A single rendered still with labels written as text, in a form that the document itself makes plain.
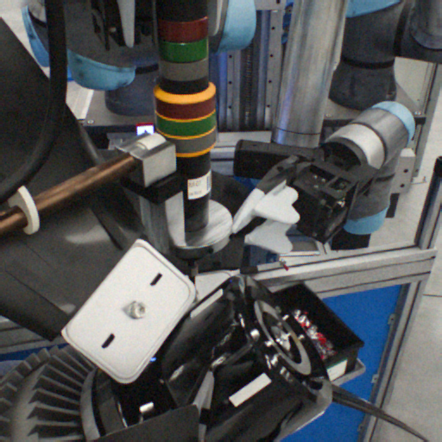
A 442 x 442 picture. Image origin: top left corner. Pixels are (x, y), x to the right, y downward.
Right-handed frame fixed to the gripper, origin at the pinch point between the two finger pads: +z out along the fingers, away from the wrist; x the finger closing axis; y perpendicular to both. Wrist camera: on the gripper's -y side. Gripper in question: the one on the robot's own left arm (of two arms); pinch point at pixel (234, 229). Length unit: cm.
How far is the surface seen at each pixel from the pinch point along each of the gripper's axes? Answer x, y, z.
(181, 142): -18.5, 3.4, 12.9
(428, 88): 74, -43, -214
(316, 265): 32.4, -2.8, -33.3
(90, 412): -2.3, 6.4, 25.3
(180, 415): -14.9, 16.0, 26.4
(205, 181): -14.7, 4.4, 11.1
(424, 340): 118, 15, -112
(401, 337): 58, 15, -52
